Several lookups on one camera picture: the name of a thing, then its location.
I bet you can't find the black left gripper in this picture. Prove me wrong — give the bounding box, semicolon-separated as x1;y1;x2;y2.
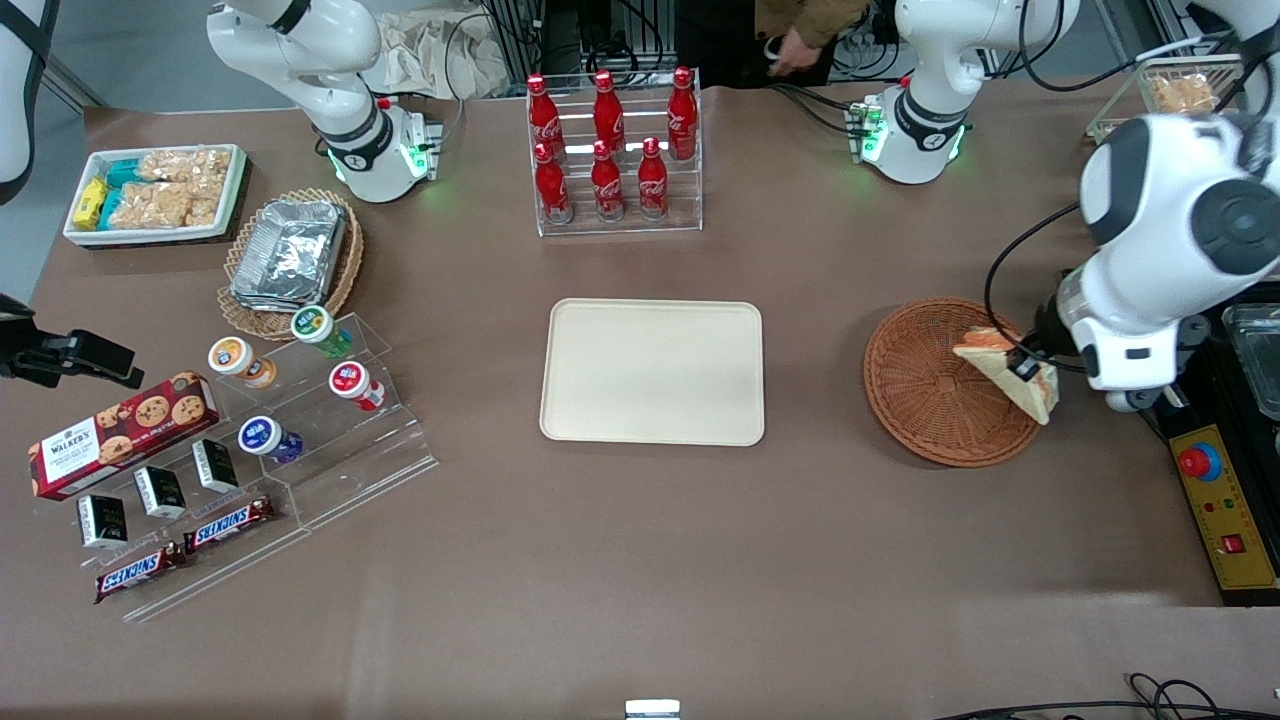
1009;294;1082;387

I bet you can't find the white rectangular snack bin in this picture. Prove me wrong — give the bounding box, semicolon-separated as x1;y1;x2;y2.
62;144;249;249

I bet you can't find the black equipment base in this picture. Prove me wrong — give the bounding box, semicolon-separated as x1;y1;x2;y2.
1140;300;1280;609

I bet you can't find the yellow snack pack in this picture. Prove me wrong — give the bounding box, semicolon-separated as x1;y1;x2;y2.
72;177;110;230

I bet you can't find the orange lid small bottle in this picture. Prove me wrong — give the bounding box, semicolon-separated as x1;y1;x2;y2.
207;337;279;391

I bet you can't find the red Walkers cookie box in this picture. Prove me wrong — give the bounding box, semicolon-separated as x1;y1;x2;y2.
27;371;222;502

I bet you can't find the stack of foil trays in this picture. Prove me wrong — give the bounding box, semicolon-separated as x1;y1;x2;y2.
229;199;349;314

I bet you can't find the light oval wicker basket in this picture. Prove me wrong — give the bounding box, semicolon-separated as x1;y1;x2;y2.
217;187;365;343

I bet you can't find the red cola bottle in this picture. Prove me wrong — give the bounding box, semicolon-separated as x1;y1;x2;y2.
667;67;699;162
527;74;564;153
593;70;627;151
637;137;670;221
590;140;627;223
533;142;574;225

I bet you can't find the white wire bread rack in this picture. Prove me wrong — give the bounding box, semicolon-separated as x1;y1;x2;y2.
1085;55;1248;147

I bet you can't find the beige rectangular plastic tray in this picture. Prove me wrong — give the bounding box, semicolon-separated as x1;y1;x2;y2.
539;298;767;448

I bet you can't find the clear acrylic stepped display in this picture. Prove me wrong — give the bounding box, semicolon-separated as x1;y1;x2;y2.
75;311;440;624

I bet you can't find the crumpled beige paper bag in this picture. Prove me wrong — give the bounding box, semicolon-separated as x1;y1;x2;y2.
368;12;513;102

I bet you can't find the person's bare hand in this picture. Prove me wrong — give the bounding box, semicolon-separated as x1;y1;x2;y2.
764;27;828;75

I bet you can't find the red lid small bottle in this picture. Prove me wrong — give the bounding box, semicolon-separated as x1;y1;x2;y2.
328;361;387;413

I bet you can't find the yellow emergency stop box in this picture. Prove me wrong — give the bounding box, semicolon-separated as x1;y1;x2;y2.
1169;424;1280;592

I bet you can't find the brown round wicker basket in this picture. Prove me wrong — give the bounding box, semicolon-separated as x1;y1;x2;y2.
863;297;1050;469

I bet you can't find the Snickers chocolate bar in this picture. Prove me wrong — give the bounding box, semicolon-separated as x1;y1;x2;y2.
94;543;189;605
182;496;276;555

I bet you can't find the clear rice cracker bag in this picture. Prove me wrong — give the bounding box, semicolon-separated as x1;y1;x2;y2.
137;147;232;188
108;181;197;230

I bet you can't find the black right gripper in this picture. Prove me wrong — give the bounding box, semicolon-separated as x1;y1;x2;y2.
0;295;145;391

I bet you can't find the triangular white bread sandwich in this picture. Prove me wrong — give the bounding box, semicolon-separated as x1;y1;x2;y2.
952;327;1061;427

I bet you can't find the small black box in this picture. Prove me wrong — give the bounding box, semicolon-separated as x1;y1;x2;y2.
133;466;188;520
77;494;130;550
191;439;240;495

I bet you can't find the brown jacket sleeve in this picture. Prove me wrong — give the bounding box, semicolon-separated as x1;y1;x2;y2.
754;0;872;50

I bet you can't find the clear plastic container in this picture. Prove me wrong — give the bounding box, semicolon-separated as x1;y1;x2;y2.
1221;303;1280;422

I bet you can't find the packed bread roll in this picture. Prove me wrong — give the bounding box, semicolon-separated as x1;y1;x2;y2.
1146;75;1221;116

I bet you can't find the black arm base cable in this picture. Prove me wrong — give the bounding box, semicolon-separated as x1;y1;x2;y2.
768;80;873;138

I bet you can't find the teal snack pack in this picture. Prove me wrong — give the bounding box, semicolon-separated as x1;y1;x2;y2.
99;159;147;229

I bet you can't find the blue lid small bottle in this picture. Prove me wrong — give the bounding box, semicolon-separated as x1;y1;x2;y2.
237;415;305;465

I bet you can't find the clear acrylic bottle rack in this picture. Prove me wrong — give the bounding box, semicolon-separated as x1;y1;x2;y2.
526;68;704;239

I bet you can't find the black floor cable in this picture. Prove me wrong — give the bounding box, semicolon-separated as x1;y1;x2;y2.
930;671;1280;720

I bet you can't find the green lid small bottle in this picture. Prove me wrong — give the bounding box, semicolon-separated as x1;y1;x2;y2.
290;305;354;360

